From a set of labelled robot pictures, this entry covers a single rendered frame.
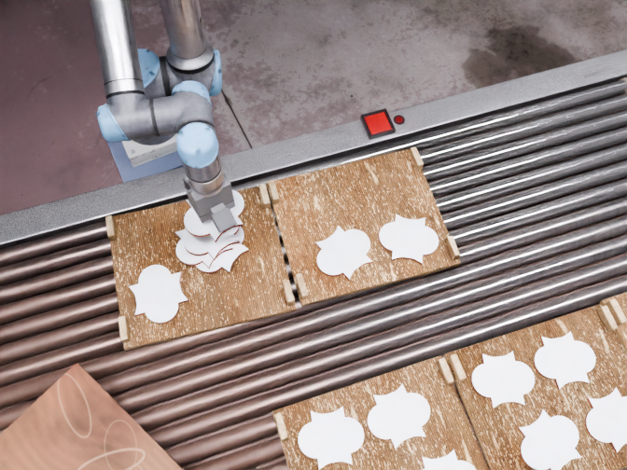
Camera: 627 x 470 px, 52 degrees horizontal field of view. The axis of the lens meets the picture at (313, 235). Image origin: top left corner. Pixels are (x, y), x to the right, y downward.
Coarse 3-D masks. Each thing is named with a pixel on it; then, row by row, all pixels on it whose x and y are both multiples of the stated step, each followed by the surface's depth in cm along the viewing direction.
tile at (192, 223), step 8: (232, 192) 150; (240, 200) 149; (192, 208) 148; (232, 208) 148; (240, 208) 148; (192, 216) 147; (192, 224) 146; (200, 224) 146; (208, 224) 146; (240, 224) 146; (192, 232) 145; (200, 232) 145; (208, 232) 145; (216, 232) 145; (216, 240) 145
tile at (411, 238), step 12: (396, 216) 162; (384, 228) 160; (396, 228) 160; (408, 228) 160; (420, 228) 161; (384, 240) 159; (396, 240) 159; (408, 240) 159; (420, 240) 159; (432, 240) 159; (396, 252) 158; (408, 252) 158; (420, 252) 158; (432, 252) 158; (420, 264) 158
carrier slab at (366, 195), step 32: (384, 160) 170; (288, 192) 165; (320, 192) 166; (352, 192) 166; (384, 192) 166; (416, 192) 166; (288, 224) 161; (320, 224) 162; (352, 224) 162; (384, 224) 162; (288, 256) 158; (384, 256) 158; (448, 256) 159; (320, 288) 154; (352, 288) 154
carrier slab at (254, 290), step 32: (256, 192) 165; (128, 224) 160; (160, 224) 160; (256, 224) 161; (128, 256) 156; (160, 256) 157; (256, 256) 157; (128, 288) 153; (192, 288) 153; (224, 288) 154; (256, 288) 154; (128, 320) 150; (192, 320) 150; (224, 320) 150; (256, 320) 152
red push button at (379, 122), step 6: (378, 114) 177; (384, 114) 177; (366, 120) 176; (372, 120) 176; (378, 120) 176; (384, 120) 176; (372, 126) 176; (378, 126) 176; (384, 126) 176; (390, 126) 176; (372, 132) 175
